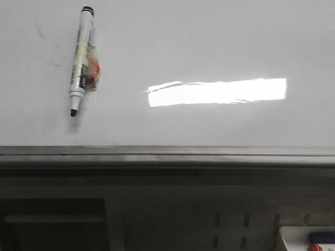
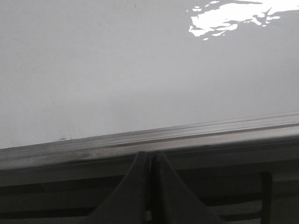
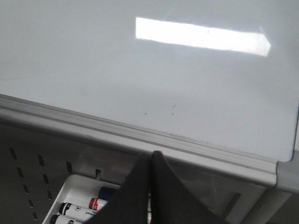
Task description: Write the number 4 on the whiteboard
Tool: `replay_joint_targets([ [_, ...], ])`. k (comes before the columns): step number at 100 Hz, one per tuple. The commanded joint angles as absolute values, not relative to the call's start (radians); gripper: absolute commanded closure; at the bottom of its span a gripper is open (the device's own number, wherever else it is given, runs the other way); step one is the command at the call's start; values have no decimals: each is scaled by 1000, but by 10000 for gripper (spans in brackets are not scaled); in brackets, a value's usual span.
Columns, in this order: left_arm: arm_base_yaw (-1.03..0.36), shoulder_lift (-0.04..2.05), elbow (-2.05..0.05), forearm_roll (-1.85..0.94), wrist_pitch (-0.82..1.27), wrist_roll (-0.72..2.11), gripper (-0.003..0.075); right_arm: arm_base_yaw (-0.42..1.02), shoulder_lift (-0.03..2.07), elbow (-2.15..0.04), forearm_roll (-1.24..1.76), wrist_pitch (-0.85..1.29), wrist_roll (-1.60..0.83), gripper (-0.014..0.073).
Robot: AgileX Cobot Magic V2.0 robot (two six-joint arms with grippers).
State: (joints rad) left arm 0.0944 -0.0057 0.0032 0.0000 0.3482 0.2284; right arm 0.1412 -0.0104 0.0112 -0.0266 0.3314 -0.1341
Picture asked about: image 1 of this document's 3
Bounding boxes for white storage bin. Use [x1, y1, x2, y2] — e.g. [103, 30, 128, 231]
[276, 226, 334, 251]

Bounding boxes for white whiteboard marker with tape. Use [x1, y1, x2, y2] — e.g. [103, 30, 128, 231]
[69, 6, 101, 117]

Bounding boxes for blue object in bin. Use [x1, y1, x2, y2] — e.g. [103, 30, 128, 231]
[308, 231, 335, 244]

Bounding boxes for white slotted metal panel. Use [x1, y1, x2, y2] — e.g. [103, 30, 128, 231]
[105, 178, 334, 250]

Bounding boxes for aluminium whiteboard frame rail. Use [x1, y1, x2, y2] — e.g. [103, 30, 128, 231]
[1, 145, 334, 169]

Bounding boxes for white whiteboard surface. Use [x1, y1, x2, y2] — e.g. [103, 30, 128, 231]
[1, 1, 334, 146]

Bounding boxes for red object in bin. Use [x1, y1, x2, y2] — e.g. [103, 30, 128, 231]
[308, 243, 323, 251]

